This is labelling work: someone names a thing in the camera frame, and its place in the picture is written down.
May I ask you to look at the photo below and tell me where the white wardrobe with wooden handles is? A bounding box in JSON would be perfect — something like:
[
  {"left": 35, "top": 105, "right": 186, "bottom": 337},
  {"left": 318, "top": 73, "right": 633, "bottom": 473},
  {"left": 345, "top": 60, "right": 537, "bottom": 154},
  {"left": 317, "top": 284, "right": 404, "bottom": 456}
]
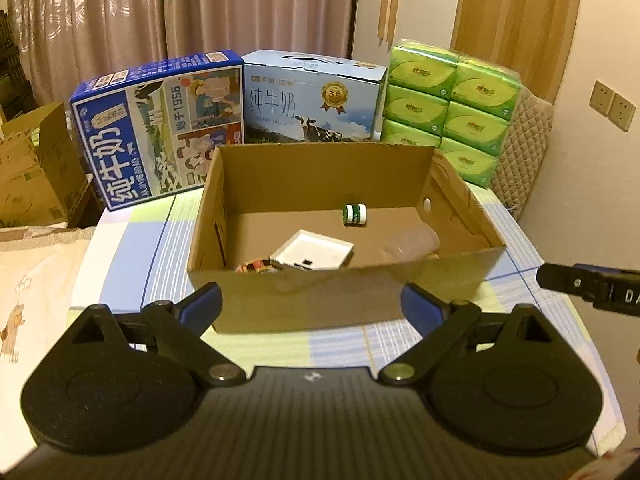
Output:
[{"left": 349, "top": 0, "right": 467, "bottom": 70}]

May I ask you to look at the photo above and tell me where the chair with quilted beige cover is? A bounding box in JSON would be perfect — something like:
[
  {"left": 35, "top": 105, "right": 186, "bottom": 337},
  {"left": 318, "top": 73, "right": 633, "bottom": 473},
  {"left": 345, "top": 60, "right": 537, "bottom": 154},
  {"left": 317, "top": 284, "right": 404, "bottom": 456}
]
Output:
[{"left": 492, "top": 85, "right": 556, "bottom": 222}]

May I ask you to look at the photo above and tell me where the light blue milk carton box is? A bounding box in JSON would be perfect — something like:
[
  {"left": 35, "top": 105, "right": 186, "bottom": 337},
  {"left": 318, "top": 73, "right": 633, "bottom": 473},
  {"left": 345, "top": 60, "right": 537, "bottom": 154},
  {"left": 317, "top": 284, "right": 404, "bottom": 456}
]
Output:
[{"left": 242, "top": 49, "right": 389, "bottom": 146}]

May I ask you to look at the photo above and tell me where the pack of green tissue packets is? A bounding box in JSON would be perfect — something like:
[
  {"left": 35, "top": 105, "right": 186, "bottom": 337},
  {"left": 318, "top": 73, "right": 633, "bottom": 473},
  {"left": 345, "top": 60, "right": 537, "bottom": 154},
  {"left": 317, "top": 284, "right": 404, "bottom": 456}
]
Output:
[{"left": 379, "top": 44, "right": 522, "bottom": 189}]

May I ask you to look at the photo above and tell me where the dark blue milk carton box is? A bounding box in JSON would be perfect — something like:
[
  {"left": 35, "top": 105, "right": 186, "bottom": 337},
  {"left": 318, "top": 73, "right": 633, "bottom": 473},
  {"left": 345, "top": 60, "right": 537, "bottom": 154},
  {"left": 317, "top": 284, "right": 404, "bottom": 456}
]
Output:
[{"left": 69, "top": 49, "right": 246, "bottom": 212}]

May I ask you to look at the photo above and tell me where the small green and white bottle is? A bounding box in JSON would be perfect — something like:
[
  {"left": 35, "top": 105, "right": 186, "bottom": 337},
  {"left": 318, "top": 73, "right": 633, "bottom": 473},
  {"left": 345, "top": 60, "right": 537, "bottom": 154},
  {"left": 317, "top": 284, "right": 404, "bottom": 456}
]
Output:
[{"left": 342, "top": 203, "right": 369, "bottom": 227}]

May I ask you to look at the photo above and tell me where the printed brown cardboard box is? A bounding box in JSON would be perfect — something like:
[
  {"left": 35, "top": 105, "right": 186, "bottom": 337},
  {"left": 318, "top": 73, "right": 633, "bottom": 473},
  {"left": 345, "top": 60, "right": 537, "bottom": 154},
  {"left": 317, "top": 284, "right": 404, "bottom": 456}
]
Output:
[{"left": 0, "top": 129, "right": 72, "bottom": 227}]

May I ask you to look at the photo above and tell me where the plain brown cardboard box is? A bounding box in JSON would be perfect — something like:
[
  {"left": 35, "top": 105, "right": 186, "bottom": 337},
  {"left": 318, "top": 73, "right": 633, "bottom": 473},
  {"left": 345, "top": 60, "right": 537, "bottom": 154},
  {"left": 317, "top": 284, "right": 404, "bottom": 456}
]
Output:
[{"left": 34, "top": 102, "right": 97, "bottom": 221}]

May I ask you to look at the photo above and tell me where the clear plastic bottle cream lid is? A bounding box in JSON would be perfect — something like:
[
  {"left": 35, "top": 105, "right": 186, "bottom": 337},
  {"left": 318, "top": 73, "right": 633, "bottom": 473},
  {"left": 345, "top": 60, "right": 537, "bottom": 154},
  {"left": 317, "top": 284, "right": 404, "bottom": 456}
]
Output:
[{"left": 382, "top": 224, "right": 442, "bottom": 264}]

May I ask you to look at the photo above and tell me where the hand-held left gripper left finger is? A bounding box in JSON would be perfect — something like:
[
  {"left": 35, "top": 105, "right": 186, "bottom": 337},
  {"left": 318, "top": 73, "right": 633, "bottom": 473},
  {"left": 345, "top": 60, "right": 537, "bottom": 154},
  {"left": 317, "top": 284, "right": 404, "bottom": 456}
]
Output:
[{"left": 60, "top": 282, "right": 247, "bottom": 389}]

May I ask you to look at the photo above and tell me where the pinkish brown curtain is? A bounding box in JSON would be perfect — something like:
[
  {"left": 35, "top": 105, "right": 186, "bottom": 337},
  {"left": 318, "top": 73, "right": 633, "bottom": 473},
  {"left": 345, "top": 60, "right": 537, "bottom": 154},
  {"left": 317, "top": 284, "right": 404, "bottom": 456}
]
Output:
[{"left": 0, "top": 0, "right": 357, "bottom": 112}]

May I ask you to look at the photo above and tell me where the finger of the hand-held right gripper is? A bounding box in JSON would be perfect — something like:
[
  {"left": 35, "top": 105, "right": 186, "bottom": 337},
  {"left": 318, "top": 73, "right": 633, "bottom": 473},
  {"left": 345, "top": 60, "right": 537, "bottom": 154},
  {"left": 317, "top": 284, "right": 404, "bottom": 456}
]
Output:
[{"left": 536, "top": 262, "right": 601, "bottom": 306}]

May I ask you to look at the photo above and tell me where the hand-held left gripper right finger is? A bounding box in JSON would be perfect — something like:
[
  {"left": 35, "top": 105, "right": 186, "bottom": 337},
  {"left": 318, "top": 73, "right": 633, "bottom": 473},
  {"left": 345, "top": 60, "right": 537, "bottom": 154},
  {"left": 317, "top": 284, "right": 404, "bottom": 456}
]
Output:
[{"left": 377, "top": 282, "right": 567, "bottom": 389}]

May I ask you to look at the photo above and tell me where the beige wall socket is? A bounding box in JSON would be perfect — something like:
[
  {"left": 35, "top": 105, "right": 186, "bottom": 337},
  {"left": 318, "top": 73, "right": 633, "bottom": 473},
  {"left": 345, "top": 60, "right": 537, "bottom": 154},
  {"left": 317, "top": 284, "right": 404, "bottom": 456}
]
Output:
[
  {"left": 610, "top": 92, "right": 637, "bottom": 134},
  {"left": 588, "top": 80, "right": 615, "bottom": 120}
]

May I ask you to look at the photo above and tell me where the small toy car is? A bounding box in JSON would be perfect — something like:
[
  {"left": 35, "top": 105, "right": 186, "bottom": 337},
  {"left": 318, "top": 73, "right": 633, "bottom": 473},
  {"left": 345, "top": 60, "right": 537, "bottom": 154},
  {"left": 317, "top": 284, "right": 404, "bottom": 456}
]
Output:
[{"left": 235, "top": 258, "right": 274, "bottom": 274}]

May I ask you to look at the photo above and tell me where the white box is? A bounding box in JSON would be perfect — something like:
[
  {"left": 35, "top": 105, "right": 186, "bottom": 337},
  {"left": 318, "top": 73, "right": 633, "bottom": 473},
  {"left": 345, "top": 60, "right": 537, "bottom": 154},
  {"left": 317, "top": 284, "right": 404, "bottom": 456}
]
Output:
[{"left": 269, "top": 229, "right": 355, "bottom": 271}]

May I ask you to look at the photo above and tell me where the beige printed cloth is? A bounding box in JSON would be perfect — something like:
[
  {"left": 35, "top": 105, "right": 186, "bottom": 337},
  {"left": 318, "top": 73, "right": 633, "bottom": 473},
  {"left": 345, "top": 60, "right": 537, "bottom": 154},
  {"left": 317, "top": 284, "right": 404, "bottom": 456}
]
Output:
[{"left": 0, "top": 226, "right": 97, "bottom": 413}]

